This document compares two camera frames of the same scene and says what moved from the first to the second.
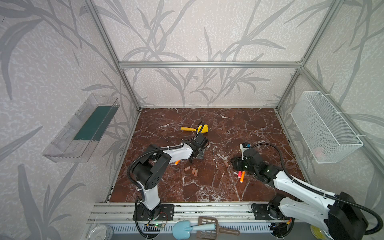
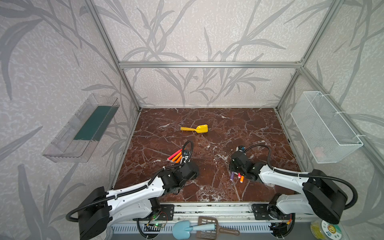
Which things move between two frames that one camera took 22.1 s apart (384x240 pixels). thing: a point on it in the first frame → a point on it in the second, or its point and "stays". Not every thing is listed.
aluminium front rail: x=108 y=212 stays
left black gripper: x=199 y=149 → x=182 y=160
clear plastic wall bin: x=78 y=139 stays
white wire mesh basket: x=327 y=135 stays
